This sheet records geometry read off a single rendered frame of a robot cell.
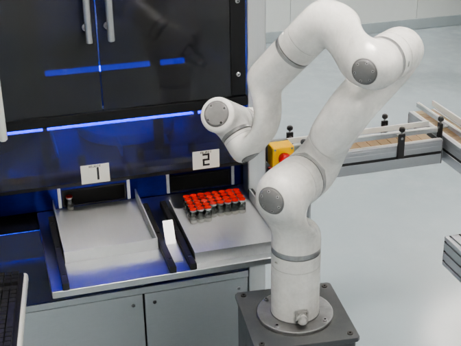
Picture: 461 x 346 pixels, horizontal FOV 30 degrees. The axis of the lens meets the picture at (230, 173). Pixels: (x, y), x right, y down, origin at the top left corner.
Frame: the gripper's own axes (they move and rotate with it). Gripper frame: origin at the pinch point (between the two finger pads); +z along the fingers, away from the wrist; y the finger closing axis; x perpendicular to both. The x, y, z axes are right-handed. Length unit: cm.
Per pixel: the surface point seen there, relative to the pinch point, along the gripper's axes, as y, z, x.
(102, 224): -55, 12, 21
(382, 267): -32, 189, -25
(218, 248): -31.8, 4.8, -12.2
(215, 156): -19.7, 30.3, 15.6
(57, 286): -64, -19, 6
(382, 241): -26, 211, -14
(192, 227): -37.3, 18.9, 2.0
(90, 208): -57, 19, 30
